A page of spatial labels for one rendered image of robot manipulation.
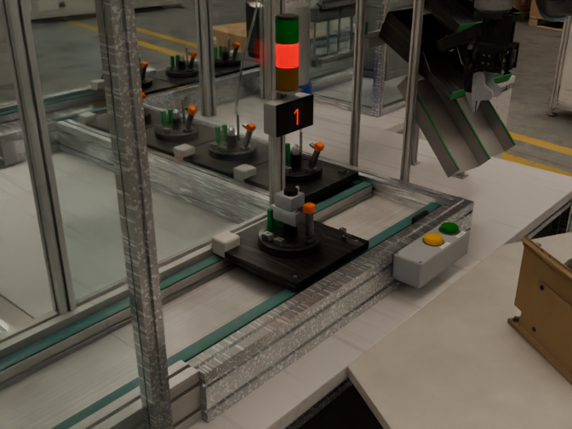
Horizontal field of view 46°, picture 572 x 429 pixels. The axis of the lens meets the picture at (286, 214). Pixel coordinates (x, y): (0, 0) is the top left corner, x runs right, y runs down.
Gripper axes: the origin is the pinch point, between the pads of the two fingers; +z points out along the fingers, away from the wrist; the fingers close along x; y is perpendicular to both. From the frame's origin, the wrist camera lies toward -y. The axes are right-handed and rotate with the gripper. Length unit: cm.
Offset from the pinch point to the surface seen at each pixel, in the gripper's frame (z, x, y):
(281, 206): 17.1, -38.3, -20.6
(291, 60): -9.4, -25.1, -29.6
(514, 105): 124, 424, -166
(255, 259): 26, -46, -21
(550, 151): 123, 329, -96
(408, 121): 11.8, 14.0, -23.5
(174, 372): 27, -80, -6
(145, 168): -11, -87, 2
